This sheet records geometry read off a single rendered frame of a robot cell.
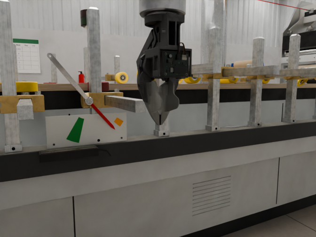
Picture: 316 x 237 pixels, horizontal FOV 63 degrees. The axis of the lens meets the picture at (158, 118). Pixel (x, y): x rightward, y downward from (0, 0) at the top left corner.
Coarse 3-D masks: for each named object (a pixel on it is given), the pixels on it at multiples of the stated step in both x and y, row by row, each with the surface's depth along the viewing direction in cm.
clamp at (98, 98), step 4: (104, 92) 88; (108, 92) 88; (112, 92) 88; (116, 92) 88; (120, 92) 88; (88, 96) 83; (92, 96) 83; (96, 96) 84; (100, 96) 85; (104, 96) 85; (96, 100) 84; (100, 100) 85; (104, 100) 85; (84, 104) 83; (96, 104) 84; (100, 104) 85; (104, 104) 85
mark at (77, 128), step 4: (80, 120) 83; (76, 124) 82; (80, 124) 83; (72, 128) 82; (76, 128) 82; (80, 128) 83; (72, 132) 82; (76, 132) 82; (80, 132) 83; (68, 136) 81; (72, 136) 82; (76, 136) 83; (72, 140) 82; (76, 140) 83
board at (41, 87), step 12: (0, 84) 89; (48, 84) 96; (60, 84) 98; (84, 84) 102; (120, 84) 109; (132, 84) 111; (180, 84) 122; (192, 84) 125; (204, 84) 128; (228, 84) 135; (240, 84) 139; (264, 84) 147; (276, 84) 152; (312, 84) 167
